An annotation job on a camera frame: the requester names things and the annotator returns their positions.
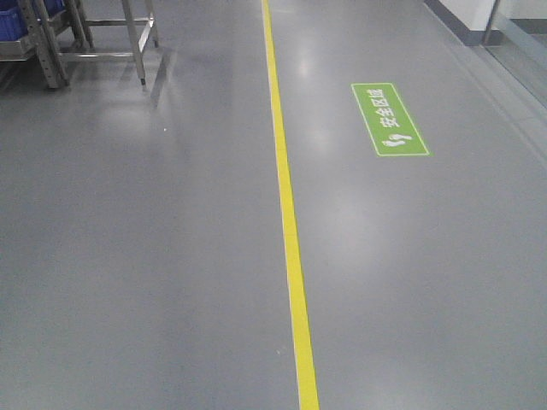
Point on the steel rack frame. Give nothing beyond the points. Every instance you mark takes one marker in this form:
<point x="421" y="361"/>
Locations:
<point x="66" y="37"/>

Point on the green safety floor sign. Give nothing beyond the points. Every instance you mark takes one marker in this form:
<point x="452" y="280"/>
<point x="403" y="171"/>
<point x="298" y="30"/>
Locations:
<point x="391" y="129"/>

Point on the blue bin on rack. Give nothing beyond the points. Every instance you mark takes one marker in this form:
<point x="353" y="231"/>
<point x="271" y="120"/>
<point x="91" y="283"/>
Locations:
<point x="13" y="25"/>

